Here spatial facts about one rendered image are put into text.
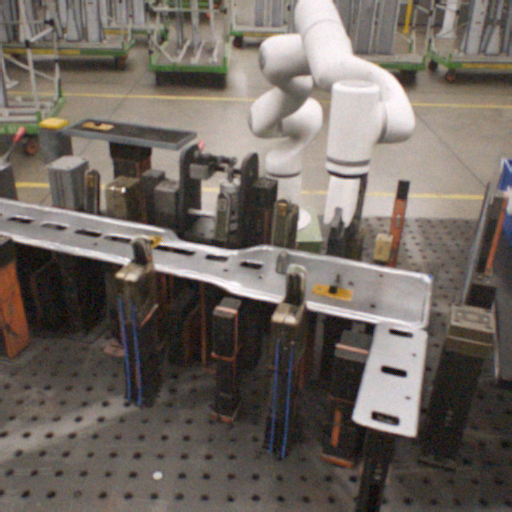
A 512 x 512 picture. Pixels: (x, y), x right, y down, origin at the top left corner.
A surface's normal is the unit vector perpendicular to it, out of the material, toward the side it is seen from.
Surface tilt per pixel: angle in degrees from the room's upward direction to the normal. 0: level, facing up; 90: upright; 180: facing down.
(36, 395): 0
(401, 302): 0
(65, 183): 90
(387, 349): 0
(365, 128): 90
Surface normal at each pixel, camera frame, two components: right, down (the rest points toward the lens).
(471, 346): -0.33, 0.43
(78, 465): 0.03, -0.88
